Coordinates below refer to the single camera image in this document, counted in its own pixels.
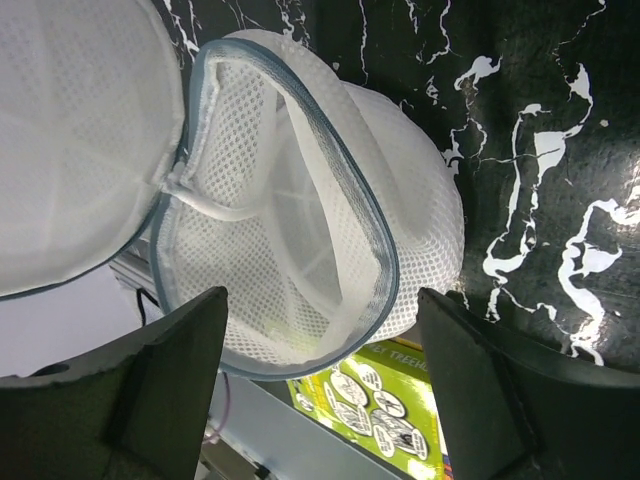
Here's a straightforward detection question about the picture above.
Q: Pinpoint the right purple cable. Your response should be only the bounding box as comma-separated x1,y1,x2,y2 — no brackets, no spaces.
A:
202,372,234,446

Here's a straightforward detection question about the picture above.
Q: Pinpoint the black marble mat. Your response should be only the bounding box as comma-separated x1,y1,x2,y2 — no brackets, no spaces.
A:
156,1,639,371

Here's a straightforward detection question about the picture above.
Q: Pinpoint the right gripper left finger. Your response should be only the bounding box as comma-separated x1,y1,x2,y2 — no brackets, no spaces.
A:
1,287,228,479

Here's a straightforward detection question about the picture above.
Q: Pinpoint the green illustrated book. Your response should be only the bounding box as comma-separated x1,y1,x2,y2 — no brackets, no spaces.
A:
287,340,453,479

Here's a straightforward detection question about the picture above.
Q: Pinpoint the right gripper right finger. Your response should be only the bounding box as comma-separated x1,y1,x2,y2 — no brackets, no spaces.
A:
417,288,639,479

